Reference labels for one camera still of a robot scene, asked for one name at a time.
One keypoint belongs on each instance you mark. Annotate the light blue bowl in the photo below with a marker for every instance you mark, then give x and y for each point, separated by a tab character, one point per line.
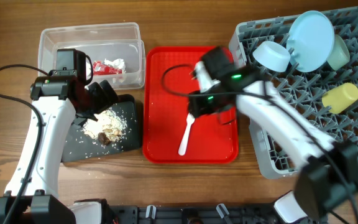
272	55

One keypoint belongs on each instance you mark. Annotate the white napkin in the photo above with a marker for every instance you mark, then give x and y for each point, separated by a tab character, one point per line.
117	64

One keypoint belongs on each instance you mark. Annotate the white plastic fork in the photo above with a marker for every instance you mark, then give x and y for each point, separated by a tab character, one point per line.
190	119

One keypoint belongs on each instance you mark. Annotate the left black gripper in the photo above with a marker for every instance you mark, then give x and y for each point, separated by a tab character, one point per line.
104	100

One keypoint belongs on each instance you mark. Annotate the mint green bowl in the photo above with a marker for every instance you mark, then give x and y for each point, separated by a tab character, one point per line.
340	55

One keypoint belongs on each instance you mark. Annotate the black waste tray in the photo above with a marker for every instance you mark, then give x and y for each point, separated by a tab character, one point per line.
79	146

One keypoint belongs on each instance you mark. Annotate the rice and mushroom leftovers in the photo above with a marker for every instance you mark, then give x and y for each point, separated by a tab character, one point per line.
110	123

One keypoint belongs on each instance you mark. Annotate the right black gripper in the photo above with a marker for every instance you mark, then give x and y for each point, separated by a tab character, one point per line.
199	106

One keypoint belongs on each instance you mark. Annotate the clear plastic bin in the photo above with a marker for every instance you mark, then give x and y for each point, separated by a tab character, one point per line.
117	42

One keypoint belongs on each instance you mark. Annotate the grey dishwasher rack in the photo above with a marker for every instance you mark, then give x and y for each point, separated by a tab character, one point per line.
302	90

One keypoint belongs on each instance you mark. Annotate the red serving tray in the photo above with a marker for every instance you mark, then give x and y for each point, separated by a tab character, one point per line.
213	138

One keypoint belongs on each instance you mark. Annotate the light blue plate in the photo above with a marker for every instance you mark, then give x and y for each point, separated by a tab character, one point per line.
311	40

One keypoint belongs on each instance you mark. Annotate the yellow cup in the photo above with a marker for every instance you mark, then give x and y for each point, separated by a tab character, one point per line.
340	97

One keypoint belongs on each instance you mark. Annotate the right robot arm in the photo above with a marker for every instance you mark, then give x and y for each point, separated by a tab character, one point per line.
327	169

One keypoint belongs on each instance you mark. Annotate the red snack wrapper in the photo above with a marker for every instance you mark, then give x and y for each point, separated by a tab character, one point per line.
100	68

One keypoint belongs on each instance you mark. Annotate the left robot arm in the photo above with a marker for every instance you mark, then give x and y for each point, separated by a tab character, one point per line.
58	97

